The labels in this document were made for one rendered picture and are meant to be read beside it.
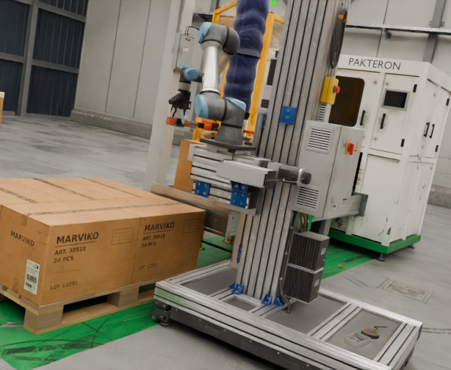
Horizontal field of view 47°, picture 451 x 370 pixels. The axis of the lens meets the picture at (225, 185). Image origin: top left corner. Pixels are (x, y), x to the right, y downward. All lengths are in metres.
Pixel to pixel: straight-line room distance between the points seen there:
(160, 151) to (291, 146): 2.11
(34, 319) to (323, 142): 1.64
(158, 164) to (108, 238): 1.96
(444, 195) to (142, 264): 9.24
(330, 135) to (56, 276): 1.50
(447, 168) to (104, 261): 9.69
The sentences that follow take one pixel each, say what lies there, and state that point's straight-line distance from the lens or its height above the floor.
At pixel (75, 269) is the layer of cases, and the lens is 2.73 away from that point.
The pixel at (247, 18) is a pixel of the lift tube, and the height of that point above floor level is 1.83.
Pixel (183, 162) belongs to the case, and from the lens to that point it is 3.66.
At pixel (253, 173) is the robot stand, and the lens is 2.49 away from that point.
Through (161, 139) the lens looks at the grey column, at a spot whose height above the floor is 0.85.
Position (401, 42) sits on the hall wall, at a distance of 12.24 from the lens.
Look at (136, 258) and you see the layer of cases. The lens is 3.01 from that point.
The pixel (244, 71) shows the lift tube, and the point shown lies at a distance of 3.68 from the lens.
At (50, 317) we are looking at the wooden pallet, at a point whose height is 0.07.
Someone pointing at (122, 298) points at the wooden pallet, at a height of 0.07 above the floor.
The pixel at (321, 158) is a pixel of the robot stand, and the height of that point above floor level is 1.05.
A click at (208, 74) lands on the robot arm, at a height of 1.37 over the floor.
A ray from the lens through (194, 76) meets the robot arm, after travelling 3.16.
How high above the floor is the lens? 1.21
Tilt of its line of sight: 8 degrees down
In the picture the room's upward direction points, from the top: 10 degrees clockwise
